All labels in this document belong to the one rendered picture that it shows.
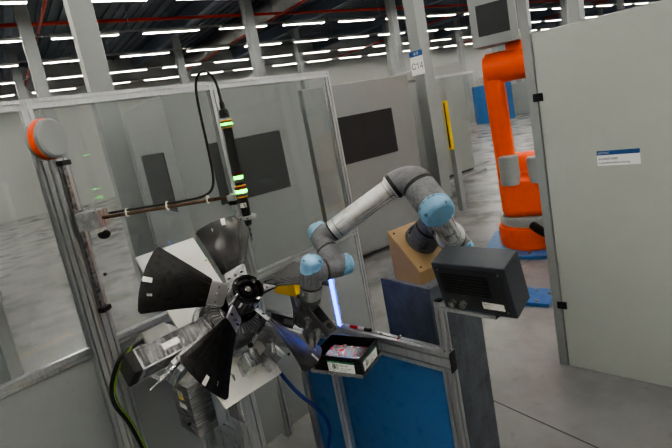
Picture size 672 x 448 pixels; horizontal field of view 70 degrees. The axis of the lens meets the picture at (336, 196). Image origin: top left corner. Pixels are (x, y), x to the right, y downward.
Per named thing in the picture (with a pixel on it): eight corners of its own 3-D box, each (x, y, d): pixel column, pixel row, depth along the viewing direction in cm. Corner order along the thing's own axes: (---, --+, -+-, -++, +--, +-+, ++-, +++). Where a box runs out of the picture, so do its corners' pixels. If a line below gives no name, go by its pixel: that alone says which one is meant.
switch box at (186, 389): (181, 426, 202) (168, 378, 199) (200, 414, 208) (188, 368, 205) (199, 438, 192) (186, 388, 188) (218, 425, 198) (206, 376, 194)
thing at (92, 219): (77, 234, 186) (70, 213, 185) (88, 229, 193) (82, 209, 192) (100, 230, 184) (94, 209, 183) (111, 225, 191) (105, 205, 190)
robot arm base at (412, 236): (420, 222, 224) (428, 208, 217) (443, 245, 218) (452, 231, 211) (398, 234, 215) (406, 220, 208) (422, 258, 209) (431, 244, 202)
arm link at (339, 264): (344, 240, 172) (317, 246, 167) (358, 265, 166) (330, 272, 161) (338, 253, 178) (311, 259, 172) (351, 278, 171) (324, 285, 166)
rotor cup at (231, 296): (210, 305, 175) (220, 286, 167) (235, 281, 186) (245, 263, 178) (241, 331, 174) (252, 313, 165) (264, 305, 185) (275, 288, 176)
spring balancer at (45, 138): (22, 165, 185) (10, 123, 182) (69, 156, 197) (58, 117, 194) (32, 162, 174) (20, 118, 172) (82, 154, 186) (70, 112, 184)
